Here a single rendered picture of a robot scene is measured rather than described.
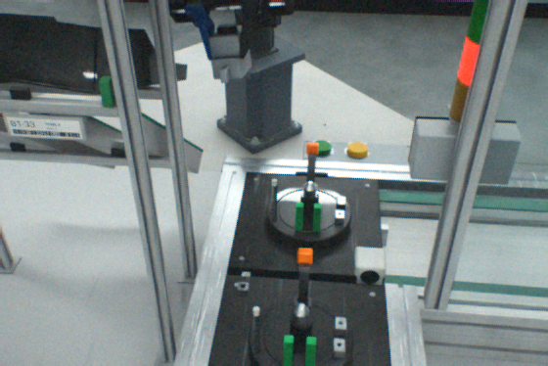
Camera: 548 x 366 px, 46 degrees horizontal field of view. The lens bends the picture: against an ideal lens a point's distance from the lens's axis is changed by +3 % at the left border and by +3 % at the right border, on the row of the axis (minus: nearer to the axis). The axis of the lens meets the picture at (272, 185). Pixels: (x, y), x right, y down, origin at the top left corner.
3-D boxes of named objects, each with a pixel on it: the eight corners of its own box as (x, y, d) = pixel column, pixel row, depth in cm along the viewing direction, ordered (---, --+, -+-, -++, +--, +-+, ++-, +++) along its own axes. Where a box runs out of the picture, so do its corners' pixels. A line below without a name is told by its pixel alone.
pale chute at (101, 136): (129, 162, 116) (135, 138, 117) (199, 173, 114) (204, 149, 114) (46, 129, 89) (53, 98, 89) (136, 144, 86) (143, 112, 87)
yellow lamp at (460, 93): (446, 103, 80) (454, 68, 77) (489, 105, 80) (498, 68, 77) (451, 125, 76) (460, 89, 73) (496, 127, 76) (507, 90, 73)
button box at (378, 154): (302, 163, 130) (303, 138, 127) (407, 168, 129) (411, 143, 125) (300, 184, 125) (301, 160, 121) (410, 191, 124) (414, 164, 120)
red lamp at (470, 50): (454, 67, 77) (463, 27, 74) (499, 68, 76) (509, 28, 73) (460, 88, 73) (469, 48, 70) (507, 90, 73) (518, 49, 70)
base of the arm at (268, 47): (260, 39, 139) (260, 13, 135) (280, 50, 135) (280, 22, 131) (235, 49, 135) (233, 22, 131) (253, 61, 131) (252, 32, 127)
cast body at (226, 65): (224, 68, 99) (217, 22, 96) (251, 67, 98) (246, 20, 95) (209, 83, 92) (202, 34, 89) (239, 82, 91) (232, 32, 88)
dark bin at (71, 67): (109, 68, 102) (110, 20, 100) (186, 80, 100) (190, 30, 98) (-10, 78, 76) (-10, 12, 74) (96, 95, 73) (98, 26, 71)
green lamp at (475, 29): (463, 26, 74) (473, -17, 71) (509, 27, 73) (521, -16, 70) (469, 47, 70) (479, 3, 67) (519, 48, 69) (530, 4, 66)
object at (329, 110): (247, 36, 191) (246, 26, 190) (502, 182, 137) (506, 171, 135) (15, 114, 157) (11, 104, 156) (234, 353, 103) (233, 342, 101)
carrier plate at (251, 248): (246, 180, 118) (246, 171, 117) (377, 188, 116) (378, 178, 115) (227, 276, 99) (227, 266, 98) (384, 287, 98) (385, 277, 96)
